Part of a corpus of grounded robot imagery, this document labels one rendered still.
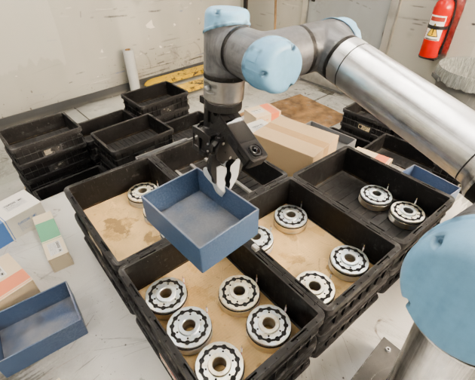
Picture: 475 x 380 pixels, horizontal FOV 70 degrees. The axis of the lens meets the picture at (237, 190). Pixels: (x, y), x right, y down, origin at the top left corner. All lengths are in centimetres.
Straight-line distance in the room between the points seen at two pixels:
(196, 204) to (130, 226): 38
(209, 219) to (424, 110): 46
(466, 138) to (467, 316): 21
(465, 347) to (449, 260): 8
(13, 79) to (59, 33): 61
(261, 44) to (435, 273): 35
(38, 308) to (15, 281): 10
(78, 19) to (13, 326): 324
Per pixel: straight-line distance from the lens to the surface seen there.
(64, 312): 114
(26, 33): 387
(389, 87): 51
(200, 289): 92
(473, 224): 35
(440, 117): 49
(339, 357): 101
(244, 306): 86
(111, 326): 107
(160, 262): 92
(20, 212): 139
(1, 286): 119
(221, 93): 61
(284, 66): 50
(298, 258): 99
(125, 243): 107
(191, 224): 74
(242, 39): 54
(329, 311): 79
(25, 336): 115
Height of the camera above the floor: 158
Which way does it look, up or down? 39 degrees down
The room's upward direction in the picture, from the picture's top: straight up
